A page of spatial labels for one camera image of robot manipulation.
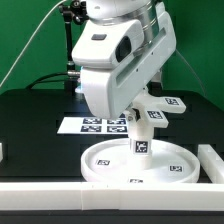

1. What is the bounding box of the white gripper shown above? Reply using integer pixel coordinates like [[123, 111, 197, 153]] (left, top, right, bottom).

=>
[[81, 3, 176, 122]]

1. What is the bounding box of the white right fence rail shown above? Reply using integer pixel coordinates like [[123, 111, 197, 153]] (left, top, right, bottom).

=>
[[198, 144, 224, 184]]

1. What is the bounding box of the white round table top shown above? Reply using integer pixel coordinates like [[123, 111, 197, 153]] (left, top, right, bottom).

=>
[[81, 138, 200, 184]]

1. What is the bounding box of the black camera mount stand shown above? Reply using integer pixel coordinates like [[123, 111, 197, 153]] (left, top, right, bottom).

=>
[[59, 0, 89, 95]]

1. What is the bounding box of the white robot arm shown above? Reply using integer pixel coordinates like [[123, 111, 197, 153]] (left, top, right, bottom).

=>
[[72, 0, 176, 119]]

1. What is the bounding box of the white fence rail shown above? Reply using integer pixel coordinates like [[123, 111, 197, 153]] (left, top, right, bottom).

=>
[[198, 144, 224, 184], [0, 182, 224, 211]]

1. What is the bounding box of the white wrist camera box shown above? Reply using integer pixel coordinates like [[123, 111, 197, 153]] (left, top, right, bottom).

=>
[[72, 19, 144, 69]]

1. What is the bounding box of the black cable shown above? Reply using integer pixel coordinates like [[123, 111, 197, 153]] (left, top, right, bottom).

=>
[[25, 71, 81, 90]]

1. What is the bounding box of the white cable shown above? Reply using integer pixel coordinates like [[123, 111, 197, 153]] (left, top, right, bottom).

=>
[[0, 0, 68, 88]]

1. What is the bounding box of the white cross-shaped table base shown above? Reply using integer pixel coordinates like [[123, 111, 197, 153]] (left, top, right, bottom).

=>
[[132, 90, 186, 128]]

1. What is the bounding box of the white front fence rail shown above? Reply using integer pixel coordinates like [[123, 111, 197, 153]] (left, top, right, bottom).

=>
[[0, 182, 224, 211]]

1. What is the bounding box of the white marker sheet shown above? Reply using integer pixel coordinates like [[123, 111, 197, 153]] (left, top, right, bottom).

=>
[[57, 117, 128, 135]]

